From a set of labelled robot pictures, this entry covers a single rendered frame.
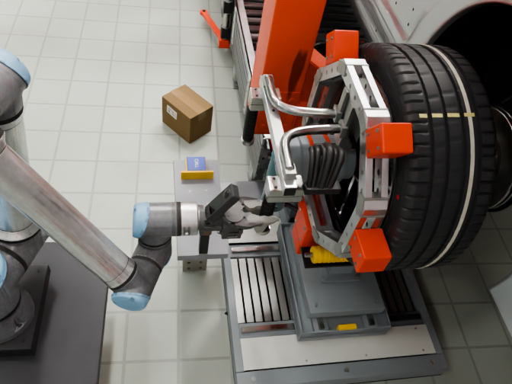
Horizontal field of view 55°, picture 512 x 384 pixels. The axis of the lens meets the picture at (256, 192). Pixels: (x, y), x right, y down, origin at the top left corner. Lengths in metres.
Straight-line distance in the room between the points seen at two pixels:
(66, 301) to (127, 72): 1.62
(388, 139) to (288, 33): 0.66
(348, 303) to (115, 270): 0.99
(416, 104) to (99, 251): 0.82
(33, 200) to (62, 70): 1.99
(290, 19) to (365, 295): 1.05
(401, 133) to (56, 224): 0.79
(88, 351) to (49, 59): 1.93
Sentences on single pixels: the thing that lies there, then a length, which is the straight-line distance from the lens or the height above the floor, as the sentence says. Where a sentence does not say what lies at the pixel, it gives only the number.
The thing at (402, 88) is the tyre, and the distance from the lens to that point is 1.24.
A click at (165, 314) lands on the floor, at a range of 2.05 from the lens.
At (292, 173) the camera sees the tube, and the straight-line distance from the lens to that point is 1.17.
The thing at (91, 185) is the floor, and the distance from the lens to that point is 2.43.
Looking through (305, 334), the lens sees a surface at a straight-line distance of 1.90.
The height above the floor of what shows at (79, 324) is 0.30.
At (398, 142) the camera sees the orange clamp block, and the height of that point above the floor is 1.14.
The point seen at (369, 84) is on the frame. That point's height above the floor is 1.12.
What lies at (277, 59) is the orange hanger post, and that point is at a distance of 1.71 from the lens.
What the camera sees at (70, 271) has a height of 0.30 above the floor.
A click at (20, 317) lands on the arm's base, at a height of 0.40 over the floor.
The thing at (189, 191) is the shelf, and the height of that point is 0.45.
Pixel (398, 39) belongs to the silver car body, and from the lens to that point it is 1.97.
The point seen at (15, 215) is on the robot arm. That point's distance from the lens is 1.48.
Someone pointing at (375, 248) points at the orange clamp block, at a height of 0.88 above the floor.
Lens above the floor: 1.86
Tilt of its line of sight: 50 degrees down
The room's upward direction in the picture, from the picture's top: 13 degrees clockwise
